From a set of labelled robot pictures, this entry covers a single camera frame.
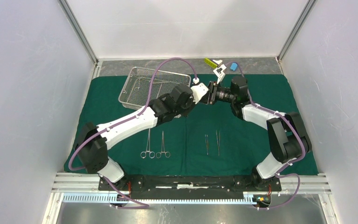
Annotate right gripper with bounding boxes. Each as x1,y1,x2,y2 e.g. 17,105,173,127
199,81,236,105

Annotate blue small block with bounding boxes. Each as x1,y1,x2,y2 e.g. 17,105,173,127
230,62,238,71

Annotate pointed steel tweezers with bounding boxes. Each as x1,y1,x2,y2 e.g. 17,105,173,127
216,130,221,156

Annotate metal mesh instrument tray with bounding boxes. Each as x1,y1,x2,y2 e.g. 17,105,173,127
118,67,191,110

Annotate steel forceps with ring handles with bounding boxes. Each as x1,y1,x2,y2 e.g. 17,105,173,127
140,129,156,159

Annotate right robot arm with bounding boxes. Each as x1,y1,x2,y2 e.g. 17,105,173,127
205,76,312,190

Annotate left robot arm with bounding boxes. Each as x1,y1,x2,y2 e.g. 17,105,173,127
68,83,209,190

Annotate yellow-green lego brick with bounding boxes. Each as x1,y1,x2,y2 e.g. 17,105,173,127
204,58,218,69

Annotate white small block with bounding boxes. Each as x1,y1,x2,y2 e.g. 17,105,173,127
212,60,223,67

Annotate steel forceps near tray edge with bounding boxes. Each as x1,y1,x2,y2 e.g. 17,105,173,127
134,77,147,91

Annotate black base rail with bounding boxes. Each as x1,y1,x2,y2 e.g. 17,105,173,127
98,175,282,209

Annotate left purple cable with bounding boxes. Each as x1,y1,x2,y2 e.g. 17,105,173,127
68,57,200,210

